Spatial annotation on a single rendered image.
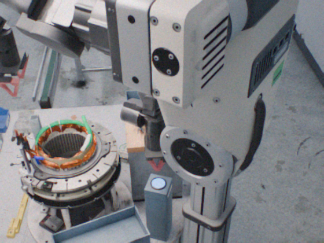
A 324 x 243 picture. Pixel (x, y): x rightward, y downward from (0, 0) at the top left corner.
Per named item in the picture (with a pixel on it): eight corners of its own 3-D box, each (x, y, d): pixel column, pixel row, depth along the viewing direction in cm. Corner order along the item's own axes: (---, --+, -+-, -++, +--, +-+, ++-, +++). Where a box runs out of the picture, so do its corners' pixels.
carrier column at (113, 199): (111, 207, 154) (105, 168, 140) (118, 207, 154) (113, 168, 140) (111, 213, 152) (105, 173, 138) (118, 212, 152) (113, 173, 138)
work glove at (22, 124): (18, 111, 203) (17, 107, 201) (42, 110, 202) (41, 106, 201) (8, 147, 184) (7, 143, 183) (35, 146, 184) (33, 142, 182)
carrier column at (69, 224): (69, 235, 146) (58, 197, 133) (76, 234, 146) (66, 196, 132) (68, 241, 144) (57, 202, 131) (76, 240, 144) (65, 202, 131)
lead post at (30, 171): (28, 177, 128) (18, 149, 120) (30, 170, 130) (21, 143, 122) (33, 177, 128) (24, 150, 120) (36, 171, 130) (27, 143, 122)
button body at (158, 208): (147, 237, 146) (144, 190, 130) (153, 221, 151) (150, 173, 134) (166, 242, 144) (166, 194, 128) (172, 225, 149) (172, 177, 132)
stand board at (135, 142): (124, 114, 155) (124, 109, 154) (176, 110, 156) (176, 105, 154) (126, 153, 141) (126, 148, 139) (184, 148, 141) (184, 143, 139)
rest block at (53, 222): (52, 216, 151) (51, 212, 149) (63, 223, 148) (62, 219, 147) (44, 224, 148) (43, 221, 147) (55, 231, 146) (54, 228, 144)
